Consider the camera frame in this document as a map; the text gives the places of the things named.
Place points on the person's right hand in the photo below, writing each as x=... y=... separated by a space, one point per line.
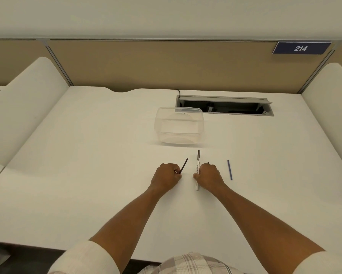
x=209 y=178

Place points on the person's left hand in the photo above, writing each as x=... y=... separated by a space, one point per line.
x=164 y=179

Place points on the person's left thumb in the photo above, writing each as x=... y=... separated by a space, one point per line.
x=178 y=176

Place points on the person's right thumb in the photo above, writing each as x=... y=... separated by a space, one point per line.
x=196 y=176

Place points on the black pencil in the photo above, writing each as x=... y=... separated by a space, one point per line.
x=184 y=166

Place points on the white marker pen black cap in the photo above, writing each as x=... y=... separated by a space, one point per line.
x=198 y=161

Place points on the person's right forearm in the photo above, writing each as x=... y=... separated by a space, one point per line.
x=262 y=222

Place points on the person's left forearm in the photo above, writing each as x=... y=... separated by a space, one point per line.
x=125 y=219

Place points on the blue pen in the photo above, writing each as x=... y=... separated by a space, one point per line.
x=229 y=170

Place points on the clear plastic container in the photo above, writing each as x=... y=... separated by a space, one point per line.
x=178 y=126

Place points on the black plug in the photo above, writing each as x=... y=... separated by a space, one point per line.
x=210 y=107

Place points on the white plaid shirt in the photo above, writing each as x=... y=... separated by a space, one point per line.
x=188 y=263

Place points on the white curved desk divider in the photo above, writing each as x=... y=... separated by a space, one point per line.
x=22 y=111
x=331 y=111

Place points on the blue number sign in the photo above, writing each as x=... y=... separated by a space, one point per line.
x=301 y=48

